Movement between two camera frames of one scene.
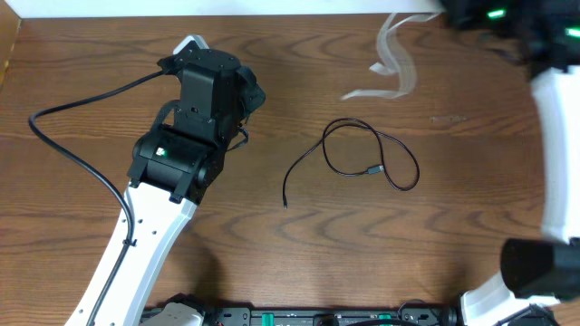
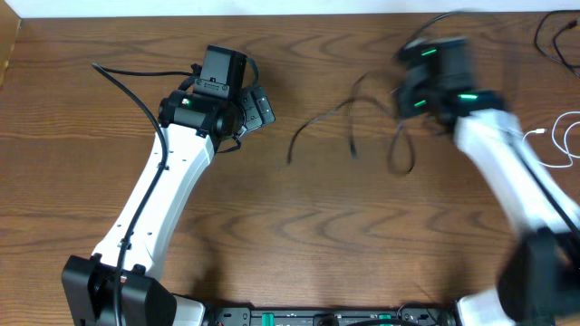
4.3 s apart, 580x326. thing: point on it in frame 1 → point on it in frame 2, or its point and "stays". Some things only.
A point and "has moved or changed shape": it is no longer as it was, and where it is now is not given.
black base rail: [318, 315] stays
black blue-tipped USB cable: [390, 181] → [350, 110]
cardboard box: [10, 23] stays
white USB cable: [394, 61] has moved or changed shape
